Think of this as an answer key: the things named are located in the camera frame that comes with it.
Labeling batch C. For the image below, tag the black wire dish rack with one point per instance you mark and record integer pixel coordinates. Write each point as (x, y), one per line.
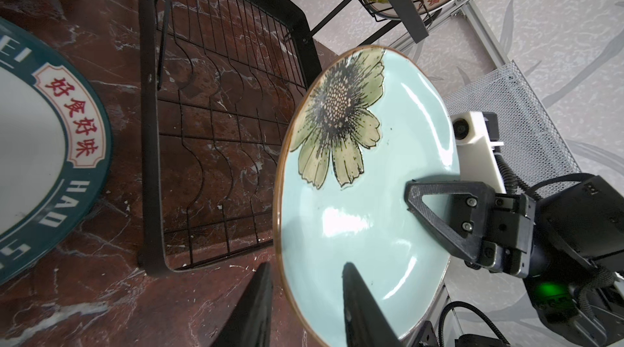
(220, 82)

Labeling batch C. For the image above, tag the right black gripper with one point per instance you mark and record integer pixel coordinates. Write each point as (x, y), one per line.
(474, 224)

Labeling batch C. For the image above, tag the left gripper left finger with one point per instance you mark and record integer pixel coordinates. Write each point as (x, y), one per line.
(250, 322)

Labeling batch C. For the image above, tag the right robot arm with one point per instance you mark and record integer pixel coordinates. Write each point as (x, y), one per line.
(566, 248)

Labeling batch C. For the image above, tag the white wire mesh basket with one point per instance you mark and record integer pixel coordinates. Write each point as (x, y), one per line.
(533, 147)

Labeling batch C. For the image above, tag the white plate green lettered rim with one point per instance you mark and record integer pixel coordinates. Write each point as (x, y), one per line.
(56, 142)

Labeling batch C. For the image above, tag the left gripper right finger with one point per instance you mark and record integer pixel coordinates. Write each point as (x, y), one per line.
(365, 324)

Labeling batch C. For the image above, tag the mint green flower plate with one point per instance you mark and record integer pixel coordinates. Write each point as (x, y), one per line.
(368, 125)

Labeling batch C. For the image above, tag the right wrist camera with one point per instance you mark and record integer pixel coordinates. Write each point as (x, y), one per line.
(477, 135)

